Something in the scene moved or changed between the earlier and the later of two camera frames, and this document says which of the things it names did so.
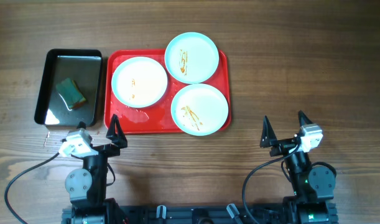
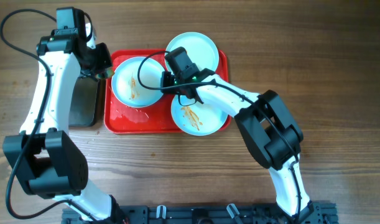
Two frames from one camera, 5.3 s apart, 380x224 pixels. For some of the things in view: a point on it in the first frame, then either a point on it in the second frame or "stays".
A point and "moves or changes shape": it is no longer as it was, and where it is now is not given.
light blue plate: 199,109 stays
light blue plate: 139,82 stays
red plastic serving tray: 158,119 stays
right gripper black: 268,135 to 166,76
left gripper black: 117,139 to 102,51
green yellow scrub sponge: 68,89 moves or changes shape
